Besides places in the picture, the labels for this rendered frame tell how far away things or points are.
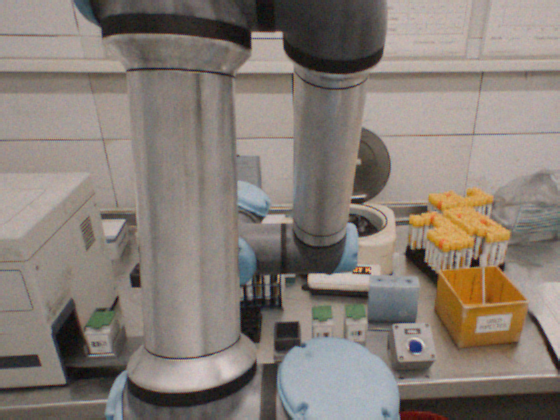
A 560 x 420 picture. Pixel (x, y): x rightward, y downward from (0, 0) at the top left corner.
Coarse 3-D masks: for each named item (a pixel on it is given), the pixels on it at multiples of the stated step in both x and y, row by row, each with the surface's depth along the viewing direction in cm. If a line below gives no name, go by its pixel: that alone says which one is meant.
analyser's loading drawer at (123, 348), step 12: (120, 336) 84; (132, 336) 88; (60, 348) 85; (72, 348) 85; (84, 348) 85; (120, 348) 84; (132, 348) 85; (72, 360) 82; (84, 360) 82; (96, 360) 82; (108, 360) 82; (120, 360) 82
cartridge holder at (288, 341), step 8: (280, 328) 93; (288, 328) 93; (296, 328) 93; (280, 336) 92; (288, 336) 92; (296, 336) 92; (280, 344) 88; (288, 344) 88; (296, 344) 89; (280, 352) 88; (280, 360) 88
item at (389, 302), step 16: (384, 288) 93; (400, 288) 93; (416, 288) 93; (368, 304) 96; (384, 304) 95; (400, 304) 95; (416, 304) 95; (368, 320) 97; (384, 320) 97; (400, 320) 96; (416, 320) 96
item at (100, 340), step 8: (88, 328) 81; (96, 328) 81; (104, 328) 81; (112, 328) 82; (120, 328) 86; (88, 336) 81; (96, 336) 81; (104, 336) 81; (112, 336) 82; (88, 344) 81; (96, 344) 81; (104, 344) 82; (112, 344) 82; (96, 352) 82; (104, 352) 82; (112, 352) 82
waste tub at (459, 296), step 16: (448, 272) 99; (464, 272) 99; (480, 272) 100; (496, 272) 100; (448, 288) 94; (464, 288) 101; (480, 288) 102; (496, 288) 100; (512, 288) 94; (448, 304) 95; (464, 304) 103; (480, 304) 103; (496, 304) 88; (512, 304) 88; (448, 320) 95; (464, 320) 88; (480, 320) 89; (496, 320) 90; (512, 320) 90; (464, 336) 90; (480, 336) 91; (496, 336) 92; (512, 336) 92
